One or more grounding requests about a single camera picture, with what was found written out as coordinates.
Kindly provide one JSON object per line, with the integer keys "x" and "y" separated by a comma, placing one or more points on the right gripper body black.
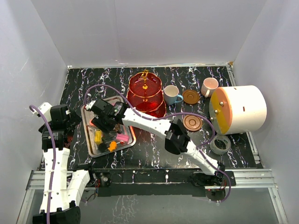
{"x": 102, "y": 122}

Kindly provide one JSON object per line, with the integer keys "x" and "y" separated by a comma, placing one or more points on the yellow cake slice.
{"x": 98, "y": 137}

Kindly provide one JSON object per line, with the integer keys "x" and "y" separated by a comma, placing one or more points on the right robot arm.
{"x": 173, "y": 132}

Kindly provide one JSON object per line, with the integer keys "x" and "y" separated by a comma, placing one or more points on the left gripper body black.
{"x": 74, "y": 121}

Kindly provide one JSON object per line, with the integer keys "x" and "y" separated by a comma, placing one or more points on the stainless steel tray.
{"x": 106, "y": 137}

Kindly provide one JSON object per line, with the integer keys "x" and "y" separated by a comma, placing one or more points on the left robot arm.
{"x": 61, "y": 198}

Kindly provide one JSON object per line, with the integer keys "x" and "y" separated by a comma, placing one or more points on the red three-tier dessert stand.
{"x": 145, "y": 94}

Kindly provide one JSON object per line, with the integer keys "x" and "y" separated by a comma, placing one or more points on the large white cylinder container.
{"x": 237, "y": 109}

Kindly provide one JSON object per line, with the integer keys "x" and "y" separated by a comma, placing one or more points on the black round cookie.
{"x": 102, "y": 147}

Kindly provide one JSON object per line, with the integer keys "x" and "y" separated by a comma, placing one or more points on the grey tape roll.
{"x": 220, "y": 144}

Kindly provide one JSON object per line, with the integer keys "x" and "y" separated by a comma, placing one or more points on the pink cake slice front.
{"x": 122, "y": 137}

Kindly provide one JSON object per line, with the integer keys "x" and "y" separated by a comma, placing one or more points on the brown saucer front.
{"x": 192, "y": 123}

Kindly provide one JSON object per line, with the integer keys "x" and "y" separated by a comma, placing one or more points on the brown saucer near cups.
{"x": 190, "y": 97}

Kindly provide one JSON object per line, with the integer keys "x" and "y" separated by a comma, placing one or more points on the blue and white teacup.
{"x": 171, "y": 95}

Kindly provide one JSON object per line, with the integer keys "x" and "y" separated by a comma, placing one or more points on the brown chocolate cake slice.
{"x": 117, "y": 128}

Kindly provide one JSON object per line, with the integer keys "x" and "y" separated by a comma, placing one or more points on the pink and white teacup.
{"x": 209, "y": 86}

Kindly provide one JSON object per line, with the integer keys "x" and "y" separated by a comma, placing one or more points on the orange fish cookie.
{"x": 112, "y": 146}

